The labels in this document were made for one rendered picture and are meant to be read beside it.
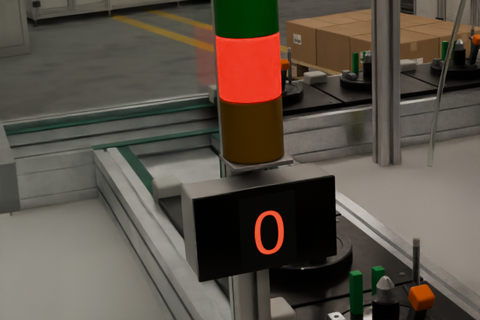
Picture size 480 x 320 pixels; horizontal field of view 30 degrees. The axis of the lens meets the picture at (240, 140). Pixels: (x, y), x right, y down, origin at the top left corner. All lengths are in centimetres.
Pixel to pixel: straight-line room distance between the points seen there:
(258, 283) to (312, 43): 539
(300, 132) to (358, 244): 69
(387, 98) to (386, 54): 9
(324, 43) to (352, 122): 406
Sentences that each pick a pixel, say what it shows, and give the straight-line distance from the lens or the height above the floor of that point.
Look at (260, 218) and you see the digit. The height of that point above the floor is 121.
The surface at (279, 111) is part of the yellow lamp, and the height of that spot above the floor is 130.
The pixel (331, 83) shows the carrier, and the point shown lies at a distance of 218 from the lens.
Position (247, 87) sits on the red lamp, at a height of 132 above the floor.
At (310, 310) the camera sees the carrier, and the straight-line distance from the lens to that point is 110.
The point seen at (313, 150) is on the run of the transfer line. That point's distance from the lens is 196.
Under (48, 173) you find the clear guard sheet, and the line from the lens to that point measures 72.
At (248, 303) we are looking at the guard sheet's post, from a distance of 80.
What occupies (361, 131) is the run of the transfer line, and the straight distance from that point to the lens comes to 199.
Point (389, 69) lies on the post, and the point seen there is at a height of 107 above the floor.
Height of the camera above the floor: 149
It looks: 17 degrees down
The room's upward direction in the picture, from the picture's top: 3 degrees counter-clockwise
